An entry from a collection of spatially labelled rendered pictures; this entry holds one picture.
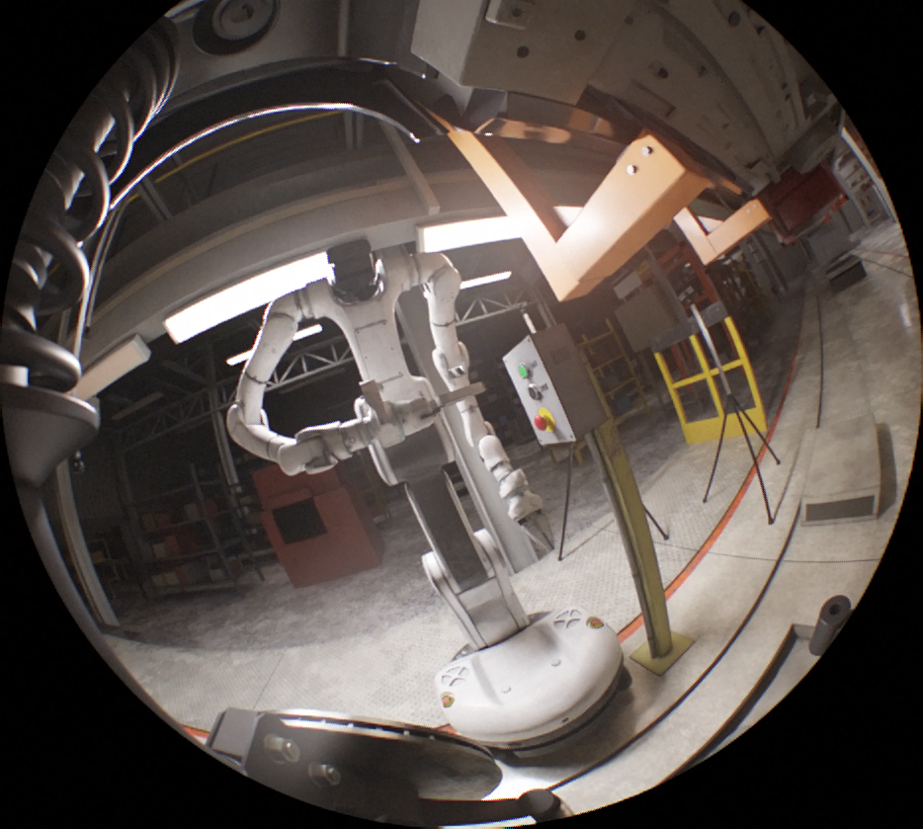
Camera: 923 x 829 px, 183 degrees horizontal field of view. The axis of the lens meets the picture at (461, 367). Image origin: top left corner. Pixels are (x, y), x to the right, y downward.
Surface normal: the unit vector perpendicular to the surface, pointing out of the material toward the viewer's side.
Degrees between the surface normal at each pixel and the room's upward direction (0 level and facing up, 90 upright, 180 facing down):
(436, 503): 92
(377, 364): 116
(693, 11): 171
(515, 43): 180
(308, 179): 180
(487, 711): 29
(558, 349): 90
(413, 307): 90
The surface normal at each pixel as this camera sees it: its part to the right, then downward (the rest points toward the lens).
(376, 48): -0.51, 0.79
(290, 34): 0.05, 0.96
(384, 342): 0.36, 0.15
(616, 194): -0.90, 0.32
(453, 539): 0.22, -0.25
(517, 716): -0.33, -0.76
